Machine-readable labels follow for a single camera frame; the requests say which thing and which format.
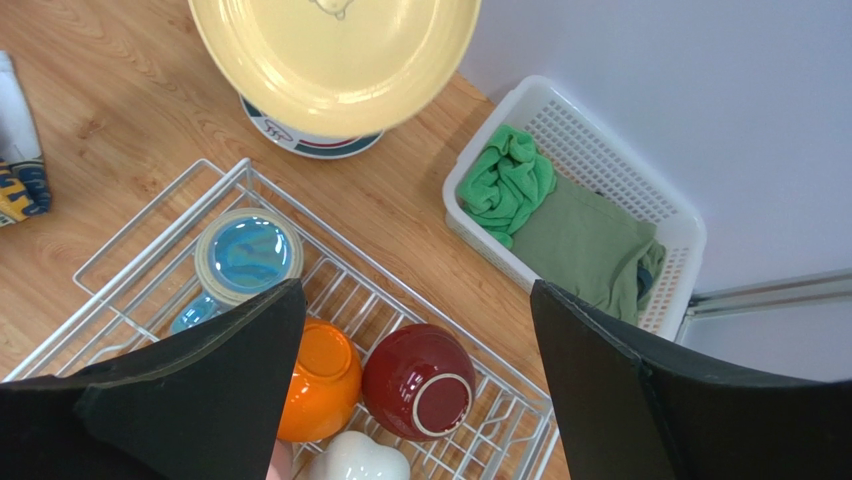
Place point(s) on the right aluminium frame post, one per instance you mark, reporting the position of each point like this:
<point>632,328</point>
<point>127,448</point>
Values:
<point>811,289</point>

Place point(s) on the white plate teal red rim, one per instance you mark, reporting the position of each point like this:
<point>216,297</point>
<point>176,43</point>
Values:
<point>307,145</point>

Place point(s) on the white ceramic jar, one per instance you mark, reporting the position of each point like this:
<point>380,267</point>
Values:
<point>354,455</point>

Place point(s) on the white wire dish rack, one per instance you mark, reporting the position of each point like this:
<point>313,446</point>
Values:
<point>142,278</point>

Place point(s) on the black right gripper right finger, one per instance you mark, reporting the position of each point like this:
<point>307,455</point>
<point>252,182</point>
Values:
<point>632,405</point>

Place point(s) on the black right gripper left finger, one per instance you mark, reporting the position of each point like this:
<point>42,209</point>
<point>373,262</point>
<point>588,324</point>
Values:
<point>201,404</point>

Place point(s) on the cream yellow plate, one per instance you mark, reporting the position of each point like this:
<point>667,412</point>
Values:
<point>337,68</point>

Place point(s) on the pink plastic cup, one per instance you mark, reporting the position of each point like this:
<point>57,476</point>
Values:
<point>281,462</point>

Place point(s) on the dark red ceramic bowl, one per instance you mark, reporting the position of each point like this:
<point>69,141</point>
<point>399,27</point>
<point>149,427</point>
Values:
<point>419,383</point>

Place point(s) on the blue butterfly ceramic mug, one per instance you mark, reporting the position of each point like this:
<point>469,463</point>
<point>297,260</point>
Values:
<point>239,255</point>

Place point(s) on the bright green towel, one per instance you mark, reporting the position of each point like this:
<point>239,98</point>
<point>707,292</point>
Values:
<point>507,183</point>

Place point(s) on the white plastic laundry basket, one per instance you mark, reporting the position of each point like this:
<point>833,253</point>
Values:
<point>583,149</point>

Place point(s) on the white printed t-shirt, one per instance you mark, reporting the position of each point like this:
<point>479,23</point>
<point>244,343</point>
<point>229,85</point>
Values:
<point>25,191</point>

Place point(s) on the orange ceramic bowl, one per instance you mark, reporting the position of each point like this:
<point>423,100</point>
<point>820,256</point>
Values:
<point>325,386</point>

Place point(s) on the olive green shirt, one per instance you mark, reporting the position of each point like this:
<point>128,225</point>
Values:
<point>593,249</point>

